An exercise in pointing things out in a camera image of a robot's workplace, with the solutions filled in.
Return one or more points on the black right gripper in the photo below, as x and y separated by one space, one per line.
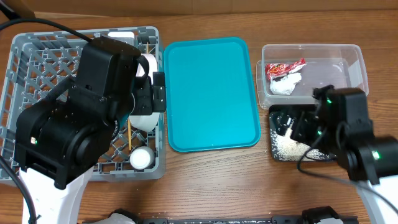
300 125

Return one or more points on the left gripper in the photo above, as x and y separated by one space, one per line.
142 88

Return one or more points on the grey bowl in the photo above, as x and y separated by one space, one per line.
144 122

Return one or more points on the small white bowl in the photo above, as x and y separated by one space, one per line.
152 67

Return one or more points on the white tissue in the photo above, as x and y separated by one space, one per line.
286 84

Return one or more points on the white paper cup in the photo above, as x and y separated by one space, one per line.
142 158

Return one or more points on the red snack wrapper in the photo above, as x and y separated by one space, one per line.
277 70

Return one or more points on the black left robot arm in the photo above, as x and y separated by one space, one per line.
60 139

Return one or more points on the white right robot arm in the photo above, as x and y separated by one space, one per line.
338 125

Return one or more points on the grey dishwasher rack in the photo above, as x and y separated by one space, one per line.
37 62

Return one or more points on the white rice grains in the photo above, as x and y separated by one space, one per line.
283 148

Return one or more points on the black tray bin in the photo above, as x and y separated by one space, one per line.
279 107

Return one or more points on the clear plastic bin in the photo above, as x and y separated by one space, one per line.
341 65

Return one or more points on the teal plastic tray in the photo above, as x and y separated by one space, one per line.
211 100

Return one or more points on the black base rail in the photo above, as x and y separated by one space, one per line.
273 220

